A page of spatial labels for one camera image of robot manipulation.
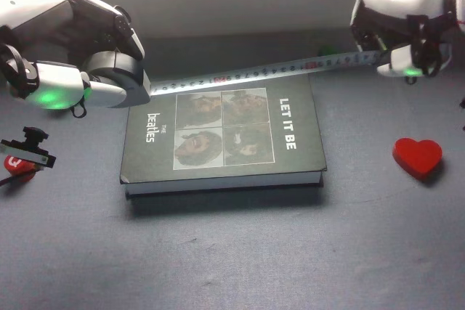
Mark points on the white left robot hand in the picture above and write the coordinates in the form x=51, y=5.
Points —
x=36, y=5

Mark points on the grey tape measure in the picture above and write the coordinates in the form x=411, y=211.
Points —
x=123, y=67

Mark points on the black Let It Be album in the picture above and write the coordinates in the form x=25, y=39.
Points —
x=152, y=157

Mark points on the red heart block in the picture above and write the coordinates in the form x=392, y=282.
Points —
x=417, y=157

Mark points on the grey table cloth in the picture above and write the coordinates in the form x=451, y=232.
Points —
x=232, y=252

